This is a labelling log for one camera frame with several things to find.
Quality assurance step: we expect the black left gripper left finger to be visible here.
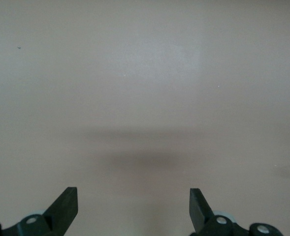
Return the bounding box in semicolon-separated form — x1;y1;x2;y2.
0;186;79;236

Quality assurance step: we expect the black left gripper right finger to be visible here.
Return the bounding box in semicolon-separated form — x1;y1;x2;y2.
189;188;284;236

